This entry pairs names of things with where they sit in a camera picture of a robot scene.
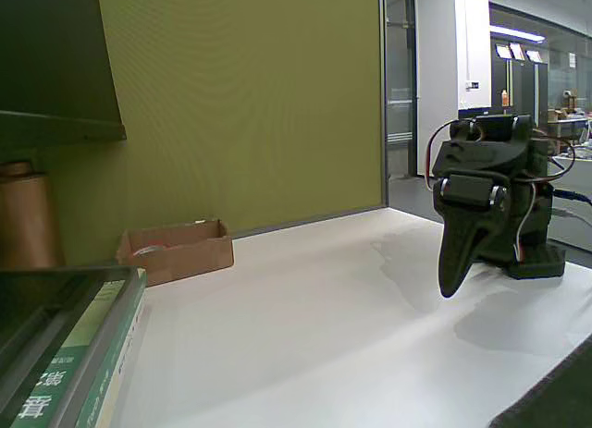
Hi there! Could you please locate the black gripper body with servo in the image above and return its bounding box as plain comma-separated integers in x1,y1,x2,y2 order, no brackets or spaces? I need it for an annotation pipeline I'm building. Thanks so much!
436,174,499,220

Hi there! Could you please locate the shallow cardboard box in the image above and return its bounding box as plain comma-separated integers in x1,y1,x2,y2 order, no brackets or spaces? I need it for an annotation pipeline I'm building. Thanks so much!
116,218,235,287

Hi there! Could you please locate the grey framed glass door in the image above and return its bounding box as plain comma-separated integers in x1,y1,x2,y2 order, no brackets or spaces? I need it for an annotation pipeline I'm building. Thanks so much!
377,0,420,206

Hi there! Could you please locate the distant cluttered white desk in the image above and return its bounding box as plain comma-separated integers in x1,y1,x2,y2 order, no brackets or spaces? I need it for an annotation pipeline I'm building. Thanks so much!
548,106,592,145

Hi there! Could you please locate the black storage cabinet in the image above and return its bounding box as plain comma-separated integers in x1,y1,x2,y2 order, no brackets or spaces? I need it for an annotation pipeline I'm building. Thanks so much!
490,55,549,128

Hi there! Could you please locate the white ceiling light strip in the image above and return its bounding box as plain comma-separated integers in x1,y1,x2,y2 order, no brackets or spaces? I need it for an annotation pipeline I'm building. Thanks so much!
488,24,546,44

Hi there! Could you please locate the olive green partition panel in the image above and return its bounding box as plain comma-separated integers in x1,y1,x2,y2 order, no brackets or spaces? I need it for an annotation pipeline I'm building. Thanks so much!
96,0,388,239

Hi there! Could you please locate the green white spine book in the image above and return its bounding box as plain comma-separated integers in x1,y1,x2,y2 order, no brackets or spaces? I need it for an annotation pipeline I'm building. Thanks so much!
73,266,154,428

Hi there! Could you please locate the green cover Chinese title book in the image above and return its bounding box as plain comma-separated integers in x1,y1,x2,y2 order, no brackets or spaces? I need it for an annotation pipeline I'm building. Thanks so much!
8,277,140,428

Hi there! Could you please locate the copper brown cylinder bottle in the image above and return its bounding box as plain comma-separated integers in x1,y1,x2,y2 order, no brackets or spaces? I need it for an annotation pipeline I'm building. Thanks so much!
0,162,66,270

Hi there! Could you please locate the dark green shelf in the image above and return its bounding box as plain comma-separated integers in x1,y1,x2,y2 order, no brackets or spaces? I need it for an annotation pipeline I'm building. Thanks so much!
0,0,128,145

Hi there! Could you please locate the red black gripper servo wire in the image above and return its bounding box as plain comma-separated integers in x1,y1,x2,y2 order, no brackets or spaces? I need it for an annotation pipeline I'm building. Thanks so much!
425,119,462,191

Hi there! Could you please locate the black power cable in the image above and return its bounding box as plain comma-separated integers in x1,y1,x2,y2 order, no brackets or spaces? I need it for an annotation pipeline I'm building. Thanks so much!
552,189,592,205

